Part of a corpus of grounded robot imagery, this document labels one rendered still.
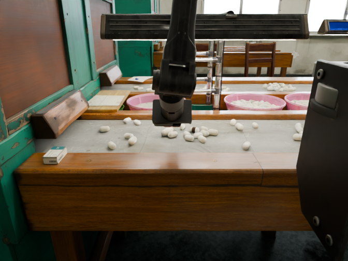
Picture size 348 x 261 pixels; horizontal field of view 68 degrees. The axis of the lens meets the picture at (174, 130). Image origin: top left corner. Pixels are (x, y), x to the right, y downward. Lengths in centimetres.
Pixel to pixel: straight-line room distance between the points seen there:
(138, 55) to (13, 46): 288
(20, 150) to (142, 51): 295
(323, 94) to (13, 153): 64
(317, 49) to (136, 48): 419
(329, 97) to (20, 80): 69
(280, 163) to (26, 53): 71
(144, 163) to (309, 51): 601
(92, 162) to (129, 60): 300
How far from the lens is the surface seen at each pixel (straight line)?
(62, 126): 82
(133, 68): 361
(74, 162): 69
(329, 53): 667
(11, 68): 76
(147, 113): 101
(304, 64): 649
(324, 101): 27
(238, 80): 171
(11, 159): 72
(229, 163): 66
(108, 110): 105
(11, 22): 79
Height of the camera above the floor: 107
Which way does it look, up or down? 22 degrees down
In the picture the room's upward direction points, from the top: straight up
